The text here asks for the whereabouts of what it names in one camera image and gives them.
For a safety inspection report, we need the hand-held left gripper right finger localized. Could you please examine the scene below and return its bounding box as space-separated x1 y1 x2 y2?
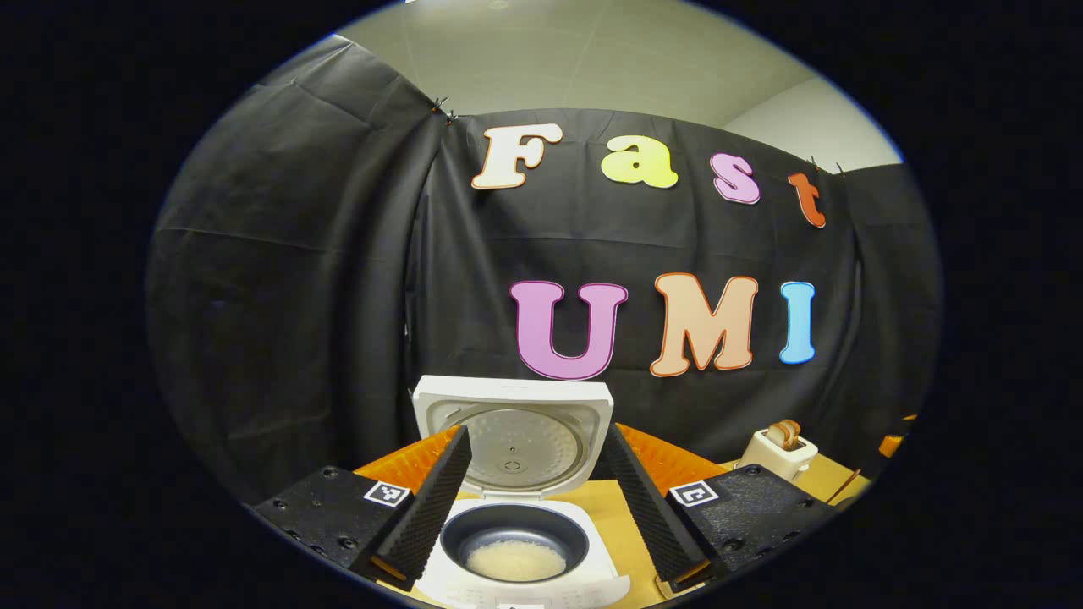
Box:
601 421 840 593

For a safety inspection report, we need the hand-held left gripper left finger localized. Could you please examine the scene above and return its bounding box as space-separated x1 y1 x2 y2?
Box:
241 425 473 591

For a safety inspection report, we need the white rice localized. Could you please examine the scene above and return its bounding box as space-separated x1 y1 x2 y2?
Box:
465 540 568 583

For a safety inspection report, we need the white rice cooker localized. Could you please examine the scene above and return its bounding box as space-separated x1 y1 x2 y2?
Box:
412 375 631 609

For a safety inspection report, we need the white toaster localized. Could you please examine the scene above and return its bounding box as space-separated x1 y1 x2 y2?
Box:
734 427 820 483

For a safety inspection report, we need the black backdrop cloth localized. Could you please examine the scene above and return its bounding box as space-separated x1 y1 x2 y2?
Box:
146 36 944 508

